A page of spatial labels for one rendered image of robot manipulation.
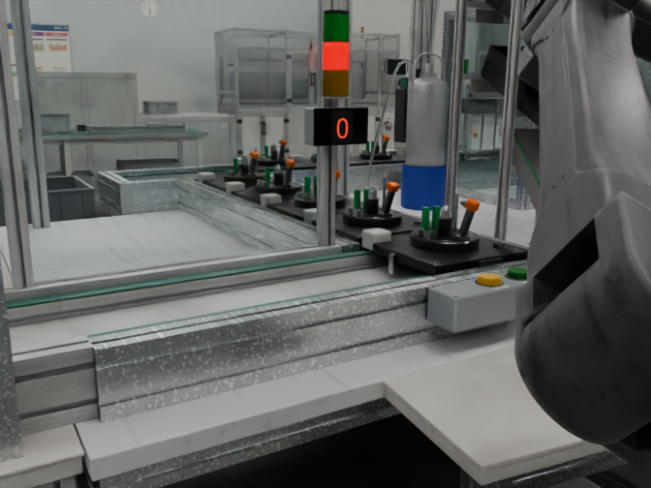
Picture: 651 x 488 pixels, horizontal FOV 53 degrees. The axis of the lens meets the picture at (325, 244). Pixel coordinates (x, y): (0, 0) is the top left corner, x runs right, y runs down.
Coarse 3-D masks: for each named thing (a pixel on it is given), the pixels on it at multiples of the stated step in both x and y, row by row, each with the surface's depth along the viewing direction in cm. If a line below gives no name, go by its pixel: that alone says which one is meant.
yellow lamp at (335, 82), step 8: (328, 72) 121; (336, 72) 121; (344, 72) 122; (328, 80) 122; (336, 80) 121; (344, 80) 122; (328, 88) 122; (336, 88) 122; (344, 88) 122; (328, 96) 123; (336, 96) 122; (344, 96) 123
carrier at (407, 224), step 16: (384, 176) 155; (368, 192) 151; (384, 192) 156; (352, 208) 150; (368, 208) 151; (336, 224) 149; (352, 224) 148; (368, 224) 146; (384, 224) 146; (400, 224) 150
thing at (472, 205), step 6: (474, 198) 123; (462, 204) 124; (468, 204) 122; (474, 204) 121; (468, 210) 123; (474, 210) 122; (468, 216) 123; (462, 222) 125; (468, 222) 124; (462, 228) 125; (468, 228) 125; (462, 234) 125
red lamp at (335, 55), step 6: (330, 42) 120; (336, 42) 120; (324, 48) 121; (330, 48) 120; (336, 48) 120; (342, 48) 120; (348, 48) 122; (324, 54) 122; (330, 54) 120; (336, 54) 120; (342, 54) 121; (348, 54) 122; (324, 60) 122; (330, 60) 121; (336, 60) 121; (342, 60) 121; (348, 60) 122; (324, 66) 122; (330, 66) 121; (336, 66) 121; (342, 66) 121; (348, 66) 123
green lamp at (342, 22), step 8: (328, 16) 119; (336, 16) 119; (344, 16) 119; (328, 24) 119; (336, 24) 119; (344, 24) 120; (328, 32) 120; (336, 32) 119; (344, 32) 120; (328, 40) 120; (336, 40) 120; (344, 40) 120
